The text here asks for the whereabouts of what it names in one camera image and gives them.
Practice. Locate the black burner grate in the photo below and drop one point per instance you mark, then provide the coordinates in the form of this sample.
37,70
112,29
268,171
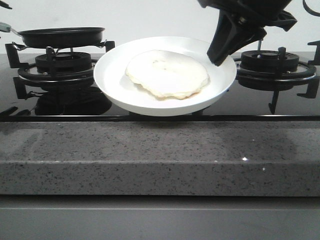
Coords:
28,72
275,72

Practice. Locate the black glass cooktop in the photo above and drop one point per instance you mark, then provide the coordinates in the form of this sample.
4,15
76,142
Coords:
294,96

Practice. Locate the black right gas burner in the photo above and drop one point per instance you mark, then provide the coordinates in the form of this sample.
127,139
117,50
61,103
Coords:
268,61

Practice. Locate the white plate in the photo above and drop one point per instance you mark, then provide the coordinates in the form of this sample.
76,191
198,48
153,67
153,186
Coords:
109,76

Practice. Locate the black frying pan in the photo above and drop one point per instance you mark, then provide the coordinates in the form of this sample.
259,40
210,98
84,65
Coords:
58,38

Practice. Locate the black right burner grate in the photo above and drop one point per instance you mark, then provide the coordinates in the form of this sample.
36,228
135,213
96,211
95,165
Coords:
275,72

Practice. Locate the black left burner grate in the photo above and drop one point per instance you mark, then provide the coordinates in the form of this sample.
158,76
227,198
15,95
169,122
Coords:
28,72

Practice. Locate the grey cabinet front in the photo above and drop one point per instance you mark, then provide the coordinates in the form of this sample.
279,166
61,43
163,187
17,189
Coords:
159,218

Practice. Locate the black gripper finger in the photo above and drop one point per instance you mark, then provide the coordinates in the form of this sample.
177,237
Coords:
239,37
217,49

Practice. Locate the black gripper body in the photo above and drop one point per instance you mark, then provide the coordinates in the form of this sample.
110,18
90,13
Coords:
262,12

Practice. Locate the black left gas burner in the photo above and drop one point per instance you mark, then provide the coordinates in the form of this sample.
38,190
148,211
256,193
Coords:
64,62

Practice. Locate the black gas burner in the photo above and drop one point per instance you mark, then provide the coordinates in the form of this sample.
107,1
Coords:
268,61
64,62

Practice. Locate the fried egg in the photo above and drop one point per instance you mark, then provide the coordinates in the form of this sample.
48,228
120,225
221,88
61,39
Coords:
167,74

